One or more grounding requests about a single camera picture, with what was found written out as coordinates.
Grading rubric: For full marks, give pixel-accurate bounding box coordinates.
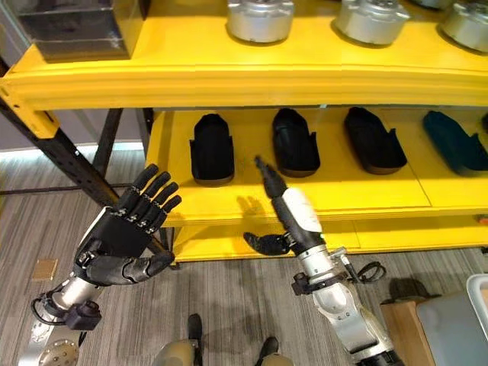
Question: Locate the wooden stand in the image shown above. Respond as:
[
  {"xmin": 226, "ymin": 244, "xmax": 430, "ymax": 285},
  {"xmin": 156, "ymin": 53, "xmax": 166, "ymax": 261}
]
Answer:
[{"xmin": 380, "ymin": 297, "xmax": 439, "ymax": 366}]

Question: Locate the robot leg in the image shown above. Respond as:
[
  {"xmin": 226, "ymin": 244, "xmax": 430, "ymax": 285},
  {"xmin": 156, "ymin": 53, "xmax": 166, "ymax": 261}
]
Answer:
[
  {"xmin": 152, "ymin": 313, "xmax": 204, "ymax": 366},
  {"xmin": 254, "ymin": 335, "xmax": 294, "ymax": 366}
]

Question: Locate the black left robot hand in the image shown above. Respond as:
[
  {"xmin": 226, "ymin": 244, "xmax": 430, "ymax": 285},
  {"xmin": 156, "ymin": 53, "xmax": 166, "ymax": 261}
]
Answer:
[{"xmin": 74, "ymin": 163, "xmax": 183, "ymax": 287}]

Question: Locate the silver round motor housing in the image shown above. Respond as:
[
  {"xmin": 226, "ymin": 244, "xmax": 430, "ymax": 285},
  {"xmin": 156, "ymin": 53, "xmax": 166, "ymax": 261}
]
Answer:
[
  {"xmin": 226, "ymin": 0, "xmax": 296, "ymax": 43},
  {"xmin": 437, "ymin": 1, "xmax": 488, "ymax": 53},
  {"xmin": 334, "ymin": 0, "xmax": 411, "ymax": 47}
]

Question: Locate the grey plastic box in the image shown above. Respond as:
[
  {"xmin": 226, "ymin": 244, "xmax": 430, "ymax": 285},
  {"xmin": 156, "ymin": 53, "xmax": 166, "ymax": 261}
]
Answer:
[{"xmin": 415, "ymin": 273, "xmax": 488, "ymax": 366}]

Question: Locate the small brown cardboard square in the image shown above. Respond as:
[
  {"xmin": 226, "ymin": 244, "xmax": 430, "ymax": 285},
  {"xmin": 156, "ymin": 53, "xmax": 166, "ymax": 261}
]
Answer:
[{"xmin": 31, "ymin": 258, "xmax": 59, "ymax": 281}]

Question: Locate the yellow metal shelf rack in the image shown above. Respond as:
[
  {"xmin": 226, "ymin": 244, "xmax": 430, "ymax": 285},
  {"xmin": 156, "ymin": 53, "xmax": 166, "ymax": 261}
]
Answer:
[{"xmin": 0, "ymin": 0, "xmax": 488, "ymax": 268}]

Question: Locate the robot left leg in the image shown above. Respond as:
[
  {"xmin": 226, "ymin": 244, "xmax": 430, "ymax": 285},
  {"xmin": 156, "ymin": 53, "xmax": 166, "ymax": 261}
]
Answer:
[{"xmin": 152, "ymin": 313, "xmax": 204, "ymax": 366}]

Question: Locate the dark grey box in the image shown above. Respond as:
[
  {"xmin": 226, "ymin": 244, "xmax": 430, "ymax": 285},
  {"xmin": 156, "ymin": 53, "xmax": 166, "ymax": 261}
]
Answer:
[{"xmin": 11, "ymin": 0, "xmax": 147, "ymax": 64}]

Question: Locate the black sole-shaped part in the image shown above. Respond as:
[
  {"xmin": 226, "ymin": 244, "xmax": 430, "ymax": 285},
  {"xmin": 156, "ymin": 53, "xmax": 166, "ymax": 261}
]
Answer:
[
  {"xmin": 271, "ymin": 108, "xmax": 321, "ymax": 178},
  {"xmin": 342, "ymin": 106, "xmax": 408, "ymax": 176},
  {"xmin": 188, "ymin": 112, "xmax": 235, "ymax": 188}
]

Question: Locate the robot right leg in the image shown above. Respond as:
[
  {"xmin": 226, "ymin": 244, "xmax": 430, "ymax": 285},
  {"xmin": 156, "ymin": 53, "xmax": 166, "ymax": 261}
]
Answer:
[{"xmin": 254, "ymin": 335, "xmax": 294, "ymax": 366}]

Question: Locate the dark teal sole-shaped part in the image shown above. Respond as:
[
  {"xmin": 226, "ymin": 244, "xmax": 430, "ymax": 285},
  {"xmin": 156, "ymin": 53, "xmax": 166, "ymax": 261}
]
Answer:
[{"xmin": 422, "ymin": 110, "xmax": 488, "ymax": 177}]

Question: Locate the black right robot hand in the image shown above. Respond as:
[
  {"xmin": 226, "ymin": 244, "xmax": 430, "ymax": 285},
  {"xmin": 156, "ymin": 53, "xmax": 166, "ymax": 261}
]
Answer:
[{"xmin": 242, "ymin": 154, "xmax": 323, "ymax": 256}]

